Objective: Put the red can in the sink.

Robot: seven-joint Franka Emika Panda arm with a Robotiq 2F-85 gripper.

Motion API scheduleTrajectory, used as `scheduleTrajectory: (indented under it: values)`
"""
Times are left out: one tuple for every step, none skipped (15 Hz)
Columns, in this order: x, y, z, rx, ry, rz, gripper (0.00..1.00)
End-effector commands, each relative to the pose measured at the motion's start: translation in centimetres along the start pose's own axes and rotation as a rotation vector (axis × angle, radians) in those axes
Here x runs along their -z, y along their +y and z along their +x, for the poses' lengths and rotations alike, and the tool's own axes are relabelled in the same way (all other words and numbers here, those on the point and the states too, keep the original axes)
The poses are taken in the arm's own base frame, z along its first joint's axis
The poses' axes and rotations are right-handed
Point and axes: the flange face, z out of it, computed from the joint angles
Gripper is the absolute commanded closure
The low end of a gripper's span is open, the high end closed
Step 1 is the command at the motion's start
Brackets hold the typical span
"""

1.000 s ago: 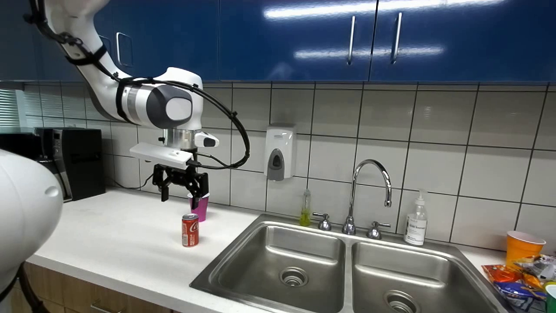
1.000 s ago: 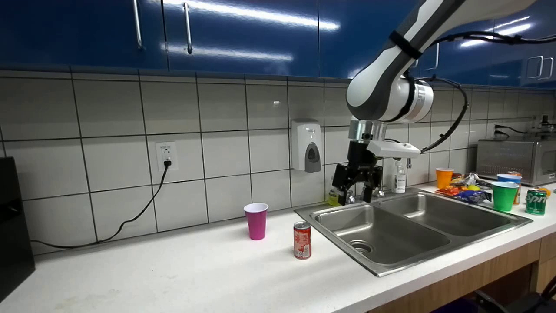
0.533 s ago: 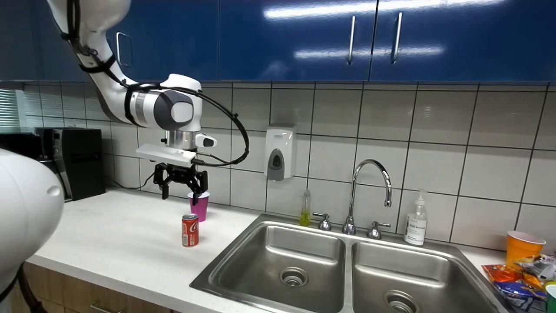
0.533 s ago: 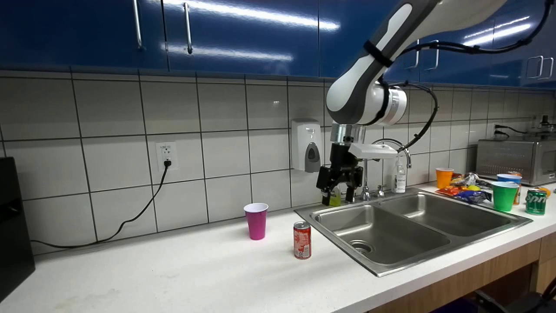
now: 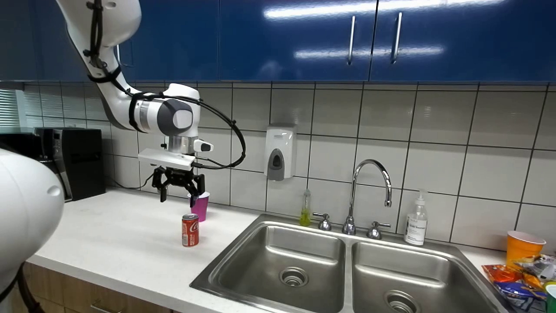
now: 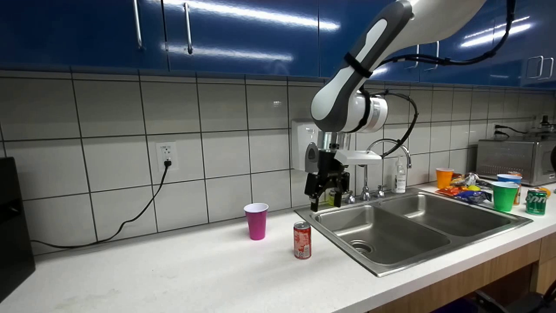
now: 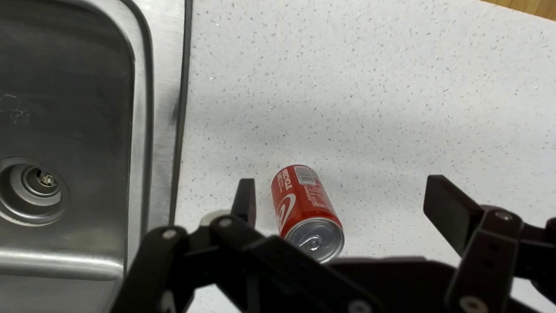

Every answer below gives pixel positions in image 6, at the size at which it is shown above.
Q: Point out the orange plastic cup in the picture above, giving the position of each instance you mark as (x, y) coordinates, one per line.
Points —
(443, 178)

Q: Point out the blue rimmed white cup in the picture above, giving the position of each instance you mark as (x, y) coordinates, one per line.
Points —
(509, 178)

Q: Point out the silver snack wrapper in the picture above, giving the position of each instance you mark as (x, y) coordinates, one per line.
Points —
(477, 181)

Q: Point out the green soda can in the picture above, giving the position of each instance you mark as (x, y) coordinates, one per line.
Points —
(535, 202)

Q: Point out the green dish soap bottle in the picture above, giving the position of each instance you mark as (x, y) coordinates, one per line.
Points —
(328, 200)

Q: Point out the magenta plastic cup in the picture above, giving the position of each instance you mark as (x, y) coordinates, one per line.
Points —
(255, 223)

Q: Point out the green plastic cup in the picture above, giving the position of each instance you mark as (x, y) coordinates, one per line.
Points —
(504, 198)

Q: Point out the clear pump soap bottle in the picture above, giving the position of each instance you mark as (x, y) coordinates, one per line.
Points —
(399, 181)

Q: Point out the blue glossy cabinet door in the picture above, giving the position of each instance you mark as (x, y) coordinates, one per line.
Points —
(243, 40)
(74, 35)
(340, 28)
(514, 63)
(547, 35)
(462, 75)

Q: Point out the wooden lower cabinet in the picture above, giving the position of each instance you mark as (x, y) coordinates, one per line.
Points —
(462, 284)

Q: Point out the red soda can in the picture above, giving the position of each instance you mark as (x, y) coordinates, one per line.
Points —
(302, 240)

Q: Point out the blue snack packet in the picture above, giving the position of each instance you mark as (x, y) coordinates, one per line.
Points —
(471, 197)

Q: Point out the red snack packet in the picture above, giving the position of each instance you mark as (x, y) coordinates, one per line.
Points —
(450, 190)

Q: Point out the white wall outlet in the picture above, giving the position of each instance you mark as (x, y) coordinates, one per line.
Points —
(166, 151)

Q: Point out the black coffee maker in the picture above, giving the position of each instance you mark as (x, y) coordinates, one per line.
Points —
(14, 231)

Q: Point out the chrome faucet knob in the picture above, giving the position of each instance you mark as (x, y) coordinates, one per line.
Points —
(349, 198)
(380, 191)

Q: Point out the dark office chair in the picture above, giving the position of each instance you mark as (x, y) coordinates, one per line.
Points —
(521, 301)

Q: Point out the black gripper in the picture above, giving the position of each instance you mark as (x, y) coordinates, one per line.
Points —
(328, 174)

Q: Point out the stainless steel double sink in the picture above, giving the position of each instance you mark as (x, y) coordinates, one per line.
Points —
(405, 231)

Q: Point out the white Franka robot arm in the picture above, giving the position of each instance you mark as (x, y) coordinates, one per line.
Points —
(347, 92)

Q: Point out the steel toaster oven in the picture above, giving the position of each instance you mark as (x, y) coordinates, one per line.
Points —
(509, 158)

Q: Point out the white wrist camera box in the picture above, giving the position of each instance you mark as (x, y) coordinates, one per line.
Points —
(361, 157)

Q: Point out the chrome gooseneck faucet spout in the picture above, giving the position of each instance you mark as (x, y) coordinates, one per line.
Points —
(405, 151)

